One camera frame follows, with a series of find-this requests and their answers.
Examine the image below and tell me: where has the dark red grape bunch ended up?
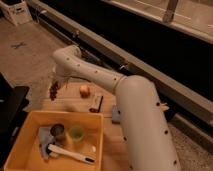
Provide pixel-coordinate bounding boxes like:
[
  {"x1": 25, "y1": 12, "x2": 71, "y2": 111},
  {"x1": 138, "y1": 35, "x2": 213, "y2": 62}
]
[{"x1": 49, "y1": 81, "x2": 60, "y2": 101}]

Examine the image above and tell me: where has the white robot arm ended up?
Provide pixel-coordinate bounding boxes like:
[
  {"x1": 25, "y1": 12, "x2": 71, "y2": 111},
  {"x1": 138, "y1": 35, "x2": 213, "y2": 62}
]
[{"x1": 52, "y1": 45, "x2": 181, "y2": 171}]

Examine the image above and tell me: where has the green plastic cup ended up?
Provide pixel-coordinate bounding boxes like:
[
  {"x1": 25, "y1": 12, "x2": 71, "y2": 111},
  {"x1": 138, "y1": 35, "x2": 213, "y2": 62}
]
[{"x1": 69, "y1": 125, "x2": 85, "y2": 143}]

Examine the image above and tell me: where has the brown black brush block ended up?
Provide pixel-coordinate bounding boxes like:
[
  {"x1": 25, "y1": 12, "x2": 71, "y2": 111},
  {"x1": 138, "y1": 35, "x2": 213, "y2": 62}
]
[{"x1": 89, "y1": 93, "x2": 103, "y2": 113}]

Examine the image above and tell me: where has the red yellow apple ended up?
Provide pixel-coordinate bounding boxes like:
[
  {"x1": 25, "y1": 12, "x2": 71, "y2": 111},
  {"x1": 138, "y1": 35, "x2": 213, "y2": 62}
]
[{"x1": 79, "y1": 85, "x2": 90, "y2": 98}]

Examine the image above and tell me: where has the metal can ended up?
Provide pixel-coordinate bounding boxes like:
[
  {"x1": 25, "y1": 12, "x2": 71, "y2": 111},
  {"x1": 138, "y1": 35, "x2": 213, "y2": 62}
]
[{"x1": 50, "y1": 124, "x2": 65, "y2": 141}]

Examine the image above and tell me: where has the grey blue cloth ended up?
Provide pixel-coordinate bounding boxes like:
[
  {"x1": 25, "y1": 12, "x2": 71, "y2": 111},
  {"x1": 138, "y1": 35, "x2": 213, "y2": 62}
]
[{"x1": 38, "y1": 127, "x2": 55, "y2": 160}]

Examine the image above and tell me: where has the black chair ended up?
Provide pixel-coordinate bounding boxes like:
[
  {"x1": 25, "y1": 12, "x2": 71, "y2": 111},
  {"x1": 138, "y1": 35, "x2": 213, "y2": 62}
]
[{"x1": 0, "y1": 72, "x2": 29, "y2": 168}]

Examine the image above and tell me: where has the yellow plastic bin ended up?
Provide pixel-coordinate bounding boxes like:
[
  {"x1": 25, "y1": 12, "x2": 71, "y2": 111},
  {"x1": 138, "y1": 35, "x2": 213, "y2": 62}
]
[{"x1": 4, "y1": 111, "x2": 103, "y2": 171}]

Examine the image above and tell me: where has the white cardboard box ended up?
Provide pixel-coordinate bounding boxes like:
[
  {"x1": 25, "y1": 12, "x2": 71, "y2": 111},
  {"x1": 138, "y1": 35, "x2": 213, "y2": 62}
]
[{"x1": 0, "y1": 0, "x2": 32, "y2": 26}]

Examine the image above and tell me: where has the white handled utensil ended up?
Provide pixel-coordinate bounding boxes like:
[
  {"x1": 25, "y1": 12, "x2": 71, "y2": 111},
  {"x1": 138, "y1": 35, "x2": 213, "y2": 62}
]
[{"x1": 47, "y1": 144, "x2": 95, "y2": 164}]

